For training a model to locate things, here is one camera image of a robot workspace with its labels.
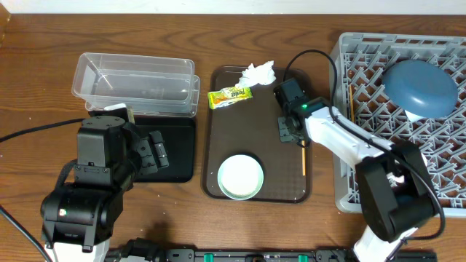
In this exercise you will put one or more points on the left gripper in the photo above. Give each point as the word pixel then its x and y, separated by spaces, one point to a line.
pixel 144 149

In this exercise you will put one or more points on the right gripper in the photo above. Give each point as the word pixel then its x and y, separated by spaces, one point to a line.
pixel 283 133

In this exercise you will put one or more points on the white napkin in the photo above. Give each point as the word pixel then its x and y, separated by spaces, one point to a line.
pixel 253 75

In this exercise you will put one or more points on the green yellow snack wrapper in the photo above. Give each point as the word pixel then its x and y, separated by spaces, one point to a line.
pixel 227 96

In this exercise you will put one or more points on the pink white cup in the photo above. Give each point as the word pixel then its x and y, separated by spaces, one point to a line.
pixel 400 179

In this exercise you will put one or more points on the dark blue plate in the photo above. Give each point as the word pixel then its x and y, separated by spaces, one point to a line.
pixel 420 88

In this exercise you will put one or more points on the wooden chopstick long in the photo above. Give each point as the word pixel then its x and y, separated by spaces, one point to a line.
pixel 303 157

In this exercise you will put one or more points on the wooden chopstick short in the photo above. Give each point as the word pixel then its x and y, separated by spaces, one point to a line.
pixel 351 104

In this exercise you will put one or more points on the light blue bowl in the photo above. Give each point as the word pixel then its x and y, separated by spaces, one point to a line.
pixel 413 117

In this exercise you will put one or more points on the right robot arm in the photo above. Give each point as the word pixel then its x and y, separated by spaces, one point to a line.
pixel 396 194

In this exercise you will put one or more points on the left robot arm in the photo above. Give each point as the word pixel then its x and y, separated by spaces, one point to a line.
pixel 80 213

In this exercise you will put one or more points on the grey dishwasher rack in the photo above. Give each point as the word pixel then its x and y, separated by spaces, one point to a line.
pixel 362 58

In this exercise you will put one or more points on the black plastic tray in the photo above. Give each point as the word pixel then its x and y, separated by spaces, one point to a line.
pixel 178 134

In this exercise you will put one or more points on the brown serving tray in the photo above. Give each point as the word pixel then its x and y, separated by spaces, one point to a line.
pixel 250 127

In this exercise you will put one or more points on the mint green bowl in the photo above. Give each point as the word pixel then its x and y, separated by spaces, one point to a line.
pixel 240 177

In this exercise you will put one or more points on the clear plastic bin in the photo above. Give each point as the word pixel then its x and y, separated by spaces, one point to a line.
pixel 152 86

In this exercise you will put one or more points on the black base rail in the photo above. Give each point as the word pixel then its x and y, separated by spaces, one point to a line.
pixel 144 250

